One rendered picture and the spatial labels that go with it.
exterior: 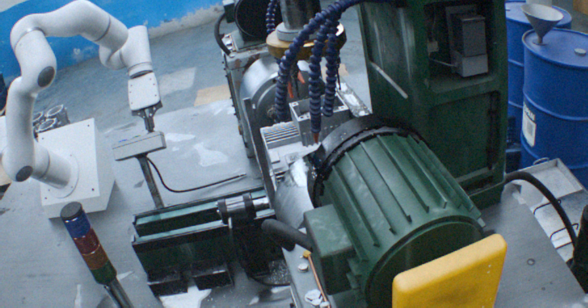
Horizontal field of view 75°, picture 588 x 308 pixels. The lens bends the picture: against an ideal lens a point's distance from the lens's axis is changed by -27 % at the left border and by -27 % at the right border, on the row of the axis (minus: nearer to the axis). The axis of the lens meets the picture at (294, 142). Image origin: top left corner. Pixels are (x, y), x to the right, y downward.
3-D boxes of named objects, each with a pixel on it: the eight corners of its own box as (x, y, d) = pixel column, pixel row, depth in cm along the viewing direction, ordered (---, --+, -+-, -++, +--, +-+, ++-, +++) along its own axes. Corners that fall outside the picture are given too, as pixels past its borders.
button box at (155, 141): (167, 148, 147) (163, 131, 147) (163, 146, 140) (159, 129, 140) (120, 161, 145) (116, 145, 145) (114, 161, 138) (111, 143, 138)
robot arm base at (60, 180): (44, 200, 157) (20, 192, 139) (42, 152, 162) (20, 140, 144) (81, 196, 157) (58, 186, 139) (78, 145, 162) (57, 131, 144)
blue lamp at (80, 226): (92, 218, 92) (84, 201, 89) (90, 236, 86) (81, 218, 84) (71, 223, 91) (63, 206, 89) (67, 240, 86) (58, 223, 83)
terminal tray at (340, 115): (340, 117, 130) (336, 91, 127) (352, 136, 121) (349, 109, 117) (293, 129, 129) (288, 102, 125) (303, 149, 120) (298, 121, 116)
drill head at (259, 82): (312, 96, 180) (300, 31, 168) (343, 146, 148) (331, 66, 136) (242, 113, 177) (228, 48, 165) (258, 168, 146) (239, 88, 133)
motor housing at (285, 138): (342, 159, 141) (333, 97, 132) (363, 198, 125) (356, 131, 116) (270, 178, 139) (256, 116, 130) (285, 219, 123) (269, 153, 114)
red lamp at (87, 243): (100, 234, 94) (92, 218, 92) (98, 252, 89) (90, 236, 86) (79, 239, 93) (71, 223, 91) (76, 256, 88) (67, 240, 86)
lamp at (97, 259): (108, 249, 96) (100, 234, 94) (107, 267, 91) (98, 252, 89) (87, 253, 95) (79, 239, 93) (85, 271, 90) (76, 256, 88)
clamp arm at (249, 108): (281, 207, 116) (252, 99, 119) (281, 207, 113) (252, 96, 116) (266, 211, 116) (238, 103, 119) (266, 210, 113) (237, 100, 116)
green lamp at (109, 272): (116, 264, 98) (108, 249, 96) (115, 282, 93) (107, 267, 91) (95, 268, 98) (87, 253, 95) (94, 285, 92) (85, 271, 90)
